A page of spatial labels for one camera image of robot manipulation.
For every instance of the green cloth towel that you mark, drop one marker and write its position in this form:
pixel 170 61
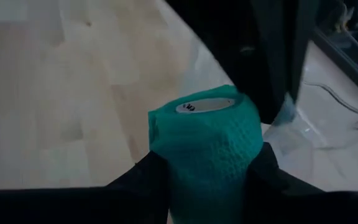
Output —
pixel 207 149

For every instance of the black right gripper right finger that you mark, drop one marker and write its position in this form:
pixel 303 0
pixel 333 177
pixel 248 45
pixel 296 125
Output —
pixel 266 177

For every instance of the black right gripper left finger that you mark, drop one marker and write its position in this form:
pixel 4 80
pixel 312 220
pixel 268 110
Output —
pixel 154 177

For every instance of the clear plastic container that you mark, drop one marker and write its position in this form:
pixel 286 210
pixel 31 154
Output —
pixel 337 140

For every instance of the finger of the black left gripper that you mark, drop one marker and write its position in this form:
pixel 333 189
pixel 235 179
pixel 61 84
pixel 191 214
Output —
pixel 263 90

